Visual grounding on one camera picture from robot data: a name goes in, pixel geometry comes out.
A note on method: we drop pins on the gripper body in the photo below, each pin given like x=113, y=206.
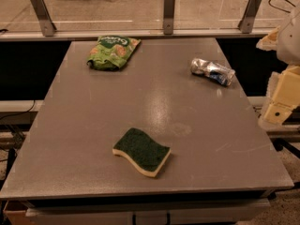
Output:
x=291, y=46

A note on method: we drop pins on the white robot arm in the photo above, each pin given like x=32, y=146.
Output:
x=285, y=40

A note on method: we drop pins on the crushed redbull can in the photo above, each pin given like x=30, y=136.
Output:
x=211, y=70

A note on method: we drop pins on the green yellow scrub sponge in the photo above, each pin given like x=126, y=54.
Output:
x=142, y=152

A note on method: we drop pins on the green snack bag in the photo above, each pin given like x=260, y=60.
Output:
x=112, y=52

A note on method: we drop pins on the cardboard box corner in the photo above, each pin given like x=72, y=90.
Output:
x=16, y=213

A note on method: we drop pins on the right metal glass bracket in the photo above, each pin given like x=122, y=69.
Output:
x=247, y=22

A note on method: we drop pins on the metal glass bracket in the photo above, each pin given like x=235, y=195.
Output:
x=47, y=26
x=168, y=16
x=247, y=22

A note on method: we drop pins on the middle metal glass bracket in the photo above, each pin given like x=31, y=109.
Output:
x=168, y=16

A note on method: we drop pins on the white rail under glass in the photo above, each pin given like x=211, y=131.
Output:
x=93, y=35

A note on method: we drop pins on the left metal glass bracket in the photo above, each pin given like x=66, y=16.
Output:
x=47, y=26

